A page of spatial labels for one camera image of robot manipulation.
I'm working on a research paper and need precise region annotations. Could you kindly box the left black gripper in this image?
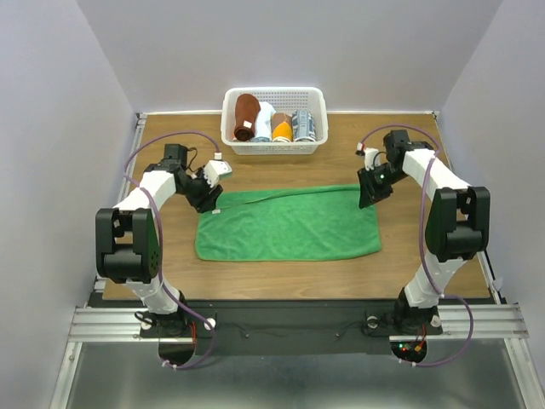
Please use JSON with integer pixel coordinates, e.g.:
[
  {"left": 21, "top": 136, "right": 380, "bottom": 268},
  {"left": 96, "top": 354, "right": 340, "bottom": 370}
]
[{"left": 178, "top": 165, "right": 223, "bottom": 214}]

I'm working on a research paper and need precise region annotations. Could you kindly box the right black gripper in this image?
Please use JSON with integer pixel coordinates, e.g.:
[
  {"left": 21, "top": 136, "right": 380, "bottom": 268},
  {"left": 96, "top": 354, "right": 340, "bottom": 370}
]
[{"left": 356, "top": 163, "right": 408, "bottom": 209}]

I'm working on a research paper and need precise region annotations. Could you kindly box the green towel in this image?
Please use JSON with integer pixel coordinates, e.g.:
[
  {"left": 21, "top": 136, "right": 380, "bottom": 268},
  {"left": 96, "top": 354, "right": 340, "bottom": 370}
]
[{"left": 195, "top": 185, "right": 382, "bottom": 262}]

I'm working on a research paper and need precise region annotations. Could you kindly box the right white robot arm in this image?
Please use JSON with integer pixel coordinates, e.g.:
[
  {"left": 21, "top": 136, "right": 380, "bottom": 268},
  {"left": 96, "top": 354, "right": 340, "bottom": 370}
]
[{"left": 356, "top": 124, "right": 491, "bottom": 337}]

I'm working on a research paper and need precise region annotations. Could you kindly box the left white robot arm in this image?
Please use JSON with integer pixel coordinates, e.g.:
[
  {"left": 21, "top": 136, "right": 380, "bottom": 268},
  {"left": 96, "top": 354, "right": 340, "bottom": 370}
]
[{"left": 95, "top": 144, "right": 232, "bottom": 336}]

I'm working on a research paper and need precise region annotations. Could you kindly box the white blue rolled towel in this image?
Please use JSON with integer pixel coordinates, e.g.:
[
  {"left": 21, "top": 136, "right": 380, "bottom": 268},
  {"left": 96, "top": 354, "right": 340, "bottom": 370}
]
[{"left": 250, "top": 101, "right": 276, "bottom": 142}]

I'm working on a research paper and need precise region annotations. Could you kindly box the grey patterned rolled towel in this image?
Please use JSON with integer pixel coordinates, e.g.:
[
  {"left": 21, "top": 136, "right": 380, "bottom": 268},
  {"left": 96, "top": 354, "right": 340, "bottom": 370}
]
[{"left": 291, "top": 109, "right": 317, "bottom": 142}]

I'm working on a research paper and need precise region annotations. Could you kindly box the brown orange rolled towel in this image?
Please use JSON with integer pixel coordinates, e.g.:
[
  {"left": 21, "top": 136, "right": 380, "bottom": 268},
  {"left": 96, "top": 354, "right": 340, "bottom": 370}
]
[{"left": 271, "top": 112, "right": 293, "bottom": 142}]

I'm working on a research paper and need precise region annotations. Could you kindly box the white plastic basket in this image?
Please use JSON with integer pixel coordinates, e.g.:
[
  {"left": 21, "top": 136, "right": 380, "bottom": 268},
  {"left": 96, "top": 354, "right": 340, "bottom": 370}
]
[{"left": 221, "top": 86, "right": 329, "bottom": 156}]

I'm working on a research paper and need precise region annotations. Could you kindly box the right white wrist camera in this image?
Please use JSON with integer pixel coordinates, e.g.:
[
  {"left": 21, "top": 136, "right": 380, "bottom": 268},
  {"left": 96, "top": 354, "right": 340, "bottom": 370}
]
[{"left": 356, "top": 143, "right": 385, "bottom": 170}]

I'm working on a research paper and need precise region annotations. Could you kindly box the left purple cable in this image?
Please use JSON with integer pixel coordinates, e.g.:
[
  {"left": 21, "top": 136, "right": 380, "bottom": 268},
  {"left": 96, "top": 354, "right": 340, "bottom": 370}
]
[{"left": 123, "top": 130, "right": 218, "bottom": 371}]

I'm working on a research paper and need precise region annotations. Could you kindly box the purple cable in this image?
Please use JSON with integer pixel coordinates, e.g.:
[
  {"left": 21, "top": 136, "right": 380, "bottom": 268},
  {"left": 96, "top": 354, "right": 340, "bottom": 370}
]
[
  {"left": 356, "top": 124, "right": 474, "bottom": 368},
  {"left": 123, "top": 130, "right": 218, "bottom": 371}
]

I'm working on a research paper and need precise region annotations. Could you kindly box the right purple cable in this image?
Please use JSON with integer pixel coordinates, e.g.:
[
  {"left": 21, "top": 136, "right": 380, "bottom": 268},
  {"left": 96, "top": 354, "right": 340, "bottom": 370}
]
[{"left": 356, "top": 124, "right": 474, "bottom": 368}]

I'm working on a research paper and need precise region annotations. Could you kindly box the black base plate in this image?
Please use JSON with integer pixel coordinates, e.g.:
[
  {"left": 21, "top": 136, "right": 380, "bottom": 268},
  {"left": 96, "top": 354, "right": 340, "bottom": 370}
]
[{"left": 87, "top": 298, "right": 444, "bottom": 358}]

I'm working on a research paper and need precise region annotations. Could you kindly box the aluminium frame rail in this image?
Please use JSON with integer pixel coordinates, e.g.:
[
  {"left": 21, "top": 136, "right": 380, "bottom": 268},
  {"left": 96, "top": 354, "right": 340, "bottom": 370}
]
[{"left": 49, "top": 110, "right": 161, "bottom": 409}]

